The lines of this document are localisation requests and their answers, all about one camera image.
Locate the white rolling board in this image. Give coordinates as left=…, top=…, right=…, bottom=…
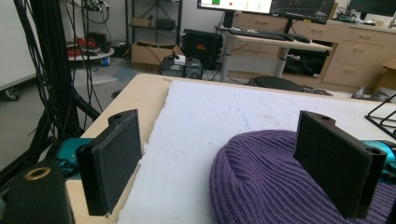
left=0, top=0, right=40, bottom=101

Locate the black metal stand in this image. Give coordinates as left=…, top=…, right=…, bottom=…
left=0, top=0, right=102, bottom=185

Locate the white foam mat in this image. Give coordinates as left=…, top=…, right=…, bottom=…
left=116, top=79, right=396, bottom=224

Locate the purple knitted beanie hat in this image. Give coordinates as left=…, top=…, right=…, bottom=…
left=209, top=129, right=396, bottom=224

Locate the black cable bundle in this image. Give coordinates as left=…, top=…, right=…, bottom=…
left=13, top=0, right=104, bottom=138

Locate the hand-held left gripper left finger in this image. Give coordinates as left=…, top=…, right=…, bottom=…
left=75, top=108, right=143, bottom=217

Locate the black computer case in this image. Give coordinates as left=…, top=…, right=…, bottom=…
left=159, top=55, right=205, bottom=80

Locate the black metal shelf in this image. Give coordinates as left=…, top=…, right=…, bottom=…
left=124, top=0, right=184, bottom=48

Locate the light wooden desk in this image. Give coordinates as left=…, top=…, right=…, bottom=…
left=219, top=30, right=333, bottom=82

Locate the open cardboard box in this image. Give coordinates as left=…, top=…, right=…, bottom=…
left=130, top=41, right=185, bottom=67

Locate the black wire rack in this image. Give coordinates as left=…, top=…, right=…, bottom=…
left=364, top=93, right=396, bottom=140

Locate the black equipment case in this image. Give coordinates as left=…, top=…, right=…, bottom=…
left=181, top=28, right=224, bottom=70

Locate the computer monitor with dark screen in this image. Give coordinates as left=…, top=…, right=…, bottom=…
left=270, top=0, right=336, bottom=25

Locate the black keyboard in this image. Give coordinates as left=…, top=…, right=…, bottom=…
left=228, top=28, right=312, bottom=44

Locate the wooden drawer cabinet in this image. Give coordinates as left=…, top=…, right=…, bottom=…
left=233, top=11, right=396, bottom=91

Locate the round white table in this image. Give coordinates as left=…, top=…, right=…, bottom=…
left=65, top=46, right=116, bottom=63

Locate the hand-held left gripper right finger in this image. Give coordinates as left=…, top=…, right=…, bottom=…
left=292, top=110, right=388, bottom=219

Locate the black round chair base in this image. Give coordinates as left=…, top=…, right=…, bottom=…
left=251, top=75, right=304, bottom=92

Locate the computer monitor with white screen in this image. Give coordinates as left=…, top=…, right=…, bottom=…
left=196, top=0, right=275, bottom=15

